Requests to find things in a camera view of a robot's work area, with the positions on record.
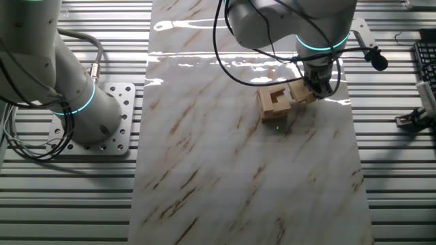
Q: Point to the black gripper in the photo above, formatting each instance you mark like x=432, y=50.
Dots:
x=318, y=73

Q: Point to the black keyboard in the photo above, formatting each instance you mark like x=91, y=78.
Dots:
x=427, y=54

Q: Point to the black box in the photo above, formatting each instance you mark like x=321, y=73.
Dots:
x=428, y=35

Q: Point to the white marble pattern mat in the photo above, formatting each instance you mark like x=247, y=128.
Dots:
x=221, y=170

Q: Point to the black wrist camera plug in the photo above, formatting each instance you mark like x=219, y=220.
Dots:
x=378, y=61

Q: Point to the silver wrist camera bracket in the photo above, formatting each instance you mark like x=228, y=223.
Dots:
x=361, y=30

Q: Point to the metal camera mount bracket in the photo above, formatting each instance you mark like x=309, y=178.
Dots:
x=403, y=120

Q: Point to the silver depth camera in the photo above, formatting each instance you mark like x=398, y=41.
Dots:
x=427, y=97

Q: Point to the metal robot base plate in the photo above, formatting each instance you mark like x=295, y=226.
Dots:
x=124, y=102

